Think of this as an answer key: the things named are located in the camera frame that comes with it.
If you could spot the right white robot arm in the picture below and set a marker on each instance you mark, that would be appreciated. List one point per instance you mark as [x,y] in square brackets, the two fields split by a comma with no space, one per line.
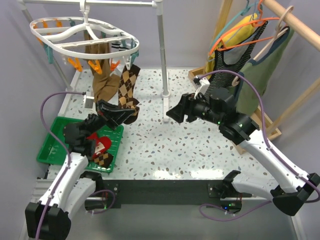
[290,187]

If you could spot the brown argyle sock front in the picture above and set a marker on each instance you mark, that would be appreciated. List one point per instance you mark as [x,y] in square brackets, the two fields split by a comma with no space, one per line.
[104,159]

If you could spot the white metal drying rack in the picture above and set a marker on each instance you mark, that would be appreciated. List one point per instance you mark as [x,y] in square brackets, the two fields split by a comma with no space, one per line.
[158,5]

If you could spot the white striped sock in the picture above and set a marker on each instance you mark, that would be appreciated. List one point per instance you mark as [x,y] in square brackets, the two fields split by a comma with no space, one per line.
[119,46]

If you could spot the yellow shirt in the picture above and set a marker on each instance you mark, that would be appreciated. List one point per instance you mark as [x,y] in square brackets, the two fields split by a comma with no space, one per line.
[234,37]

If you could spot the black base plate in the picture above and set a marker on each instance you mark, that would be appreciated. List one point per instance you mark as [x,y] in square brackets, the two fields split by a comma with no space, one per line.
[169,192]

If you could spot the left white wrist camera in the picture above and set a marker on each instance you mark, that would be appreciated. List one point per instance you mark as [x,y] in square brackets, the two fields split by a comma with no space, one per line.
[88,100]

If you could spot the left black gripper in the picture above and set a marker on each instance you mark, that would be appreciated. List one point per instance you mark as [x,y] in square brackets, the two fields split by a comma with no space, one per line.
[114,115]

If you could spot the green plastic tray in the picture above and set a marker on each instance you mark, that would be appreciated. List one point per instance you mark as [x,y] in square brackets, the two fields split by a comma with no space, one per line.
[53,153]

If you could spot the red christmas sock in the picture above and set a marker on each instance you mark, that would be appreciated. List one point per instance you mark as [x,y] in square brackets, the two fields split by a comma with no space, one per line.
[102,144]

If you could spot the white round clip hanger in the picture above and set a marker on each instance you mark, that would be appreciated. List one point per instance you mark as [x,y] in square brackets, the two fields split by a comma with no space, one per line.
[69,35]

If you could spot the brown argyle sock back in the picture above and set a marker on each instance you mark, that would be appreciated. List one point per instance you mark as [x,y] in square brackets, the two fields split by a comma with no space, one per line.
[126,87]

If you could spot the wooden clothes hanger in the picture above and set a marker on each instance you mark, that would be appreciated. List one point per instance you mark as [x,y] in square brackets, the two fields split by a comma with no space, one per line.
[280,30]

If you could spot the green tank top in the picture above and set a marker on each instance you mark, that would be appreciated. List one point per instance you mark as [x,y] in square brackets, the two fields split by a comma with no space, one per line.
[258,73]

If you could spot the orange clothes hanger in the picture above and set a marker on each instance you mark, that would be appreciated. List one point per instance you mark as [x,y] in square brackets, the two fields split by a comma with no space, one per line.
[256,23]

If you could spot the brown argyle sock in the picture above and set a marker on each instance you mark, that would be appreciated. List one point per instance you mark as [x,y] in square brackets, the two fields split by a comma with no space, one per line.
[126,87]
[104,159]

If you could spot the teal clothes hanger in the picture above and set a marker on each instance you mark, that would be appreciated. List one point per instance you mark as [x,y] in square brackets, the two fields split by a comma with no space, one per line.
[248,14]

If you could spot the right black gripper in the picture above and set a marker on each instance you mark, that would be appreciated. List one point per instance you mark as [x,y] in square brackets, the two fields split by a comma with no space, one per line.
[185,107]

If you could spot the black striped tank top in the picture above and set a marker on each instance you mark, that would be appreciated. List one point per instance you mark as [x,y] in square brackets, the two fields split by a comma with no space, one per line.
[219,60]

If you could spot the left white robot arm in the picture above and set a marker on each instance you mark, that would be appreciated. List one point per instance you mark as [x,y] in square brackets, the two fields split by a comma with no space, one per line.
[50,218]

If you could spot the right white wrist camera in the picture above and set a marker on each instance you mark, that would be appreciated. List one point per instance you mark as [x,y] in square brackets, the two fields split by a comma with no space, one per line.
[201,85]

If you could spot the tan plain sock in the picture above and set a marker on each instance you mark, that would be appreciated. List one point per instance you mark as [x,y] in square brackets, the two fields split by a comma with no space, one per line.
[104,85]

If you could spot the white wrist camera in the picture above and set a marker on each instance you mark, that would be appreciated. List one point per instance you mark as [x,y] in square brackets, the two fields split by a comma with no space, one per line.
[201,85]
[88,100]

